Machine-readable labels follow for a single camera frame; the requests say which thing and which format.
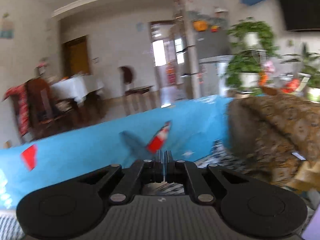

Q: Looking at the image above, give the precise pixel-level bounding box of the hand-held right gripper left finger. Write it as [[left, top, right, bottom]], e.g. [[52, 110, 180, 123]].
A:
[[77, 151, 164, 204]]

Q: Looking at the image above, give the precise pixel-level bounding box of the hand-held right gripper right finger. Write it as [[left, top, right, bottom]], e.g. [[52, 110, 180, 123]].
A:
[[165, 151, 253, 204]]

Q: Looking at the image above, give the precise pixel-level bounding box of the houndstooth sofa seat cushion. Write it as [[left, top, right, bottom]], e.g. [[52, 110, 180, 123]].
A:
[[0, 140, 250, 240]]

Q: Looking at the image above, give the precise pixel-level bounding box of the blue printed sofa cover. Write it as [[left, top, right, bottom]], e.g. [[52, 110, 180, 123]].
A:
[[0, 96, 235, 210]]

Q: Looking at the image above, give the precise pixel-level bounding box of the dark wooden chair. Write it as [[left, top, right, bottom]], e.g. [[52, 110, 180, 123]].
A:
[[26, 77, 74, 140], [119, 66, 154, 115]]

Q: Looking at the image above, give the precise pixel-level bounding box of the brown patterned blanket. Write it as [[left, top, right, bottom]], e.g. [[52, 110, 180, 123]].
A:
[[226, 94, 320, 193]]

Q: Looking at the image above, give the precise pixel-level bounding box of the table with white tablecloth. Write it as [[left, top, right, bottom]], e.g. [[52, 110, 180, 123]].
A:
[[50, 76, 104, 107]]

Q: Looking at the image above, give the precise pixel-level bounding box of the large potted plant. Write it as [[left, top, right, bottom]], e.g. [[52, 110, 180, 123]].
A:
[[225, 17, 279, 94]]

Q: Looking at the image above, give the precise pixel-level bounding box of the silver refrigerator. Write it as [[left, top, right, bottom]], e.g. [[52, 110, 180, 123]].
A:
[[192, 10, 233, 98]]

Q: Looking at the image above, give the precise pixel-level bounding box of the wooden door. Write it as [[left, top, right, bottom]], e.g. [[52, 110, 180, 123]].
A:
[[62, 36, 90, 77]]

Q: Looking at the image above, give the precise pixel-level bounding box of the tan pillow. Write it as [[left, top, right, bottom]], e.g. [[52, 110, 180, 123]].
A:
[[287, 160, 320, 194]]

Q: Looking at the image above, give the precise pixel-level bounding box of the red patterned cloth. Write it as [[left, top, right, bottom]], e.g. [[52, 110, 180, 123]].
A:
[[4, 84, 31, 138]]

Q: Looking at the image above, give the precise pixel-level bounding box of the small potted plant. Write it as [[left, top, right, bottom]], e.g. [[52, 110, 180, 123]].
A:
[[282, 44, 320, 102]]

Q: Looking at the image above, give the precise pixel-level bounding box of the black television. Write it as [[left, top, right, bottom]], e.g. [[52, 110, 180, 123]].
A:
[[272, 0, 320, 32]]

